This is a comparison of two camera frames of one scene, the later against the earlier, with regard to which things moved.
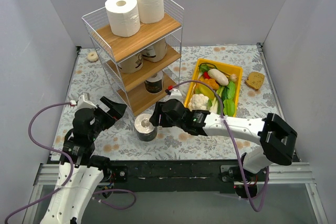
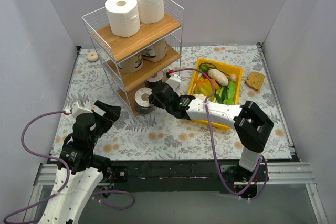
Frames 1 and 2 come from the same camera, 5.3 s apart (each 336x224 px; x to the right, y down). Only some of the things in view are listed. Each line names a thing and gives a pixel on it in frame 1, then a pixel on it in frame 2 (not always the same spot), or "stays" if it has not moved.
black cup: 146,130 → 142,101
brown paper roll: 132,65 stays
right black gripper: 158,115 → 157,98
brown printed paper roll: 156,53 stays
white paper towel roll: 124,14 stays
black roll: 154,85 stays
